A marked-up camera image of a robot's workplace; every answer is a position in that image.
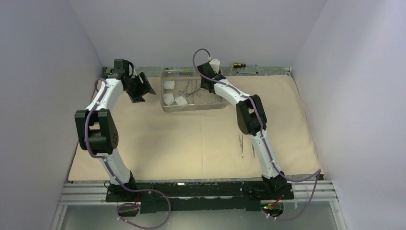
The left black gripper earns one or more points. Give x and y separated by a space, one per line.
137 97

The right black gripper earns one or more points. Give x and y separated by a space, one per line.
202 85

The beige cloth wrap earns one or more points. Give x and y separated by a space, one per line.
156 145

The thin steel tweezers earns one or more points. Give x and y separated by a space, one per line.
241 143

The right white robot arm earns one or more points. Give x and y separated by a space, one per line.
251 120

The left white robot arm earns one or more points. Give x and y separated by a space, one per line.
96 129

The surgical forceps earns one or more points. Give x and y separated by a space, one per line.
185 89

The white gauze pad upper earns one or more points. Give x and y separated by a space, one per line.
169 84

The white gauze pad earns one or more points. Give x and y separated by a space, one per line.
169 84
168 99
181 100

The white gauze pad left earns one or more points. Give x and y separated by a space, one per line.
168 99

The white gauze pad lower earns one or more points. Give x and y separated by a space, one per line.
181 100

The flat metal wrench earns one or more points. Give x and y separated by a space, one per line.
247 73

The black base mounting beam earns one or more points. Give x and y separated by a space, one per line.
247 194

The yellow handled screwdriver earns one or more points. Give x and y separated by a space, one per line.
240 65

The wire mesh instrument tray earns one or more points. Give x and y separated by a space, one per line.
206 100

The aluminium frame rail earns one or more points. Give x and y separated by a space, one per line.
94 193

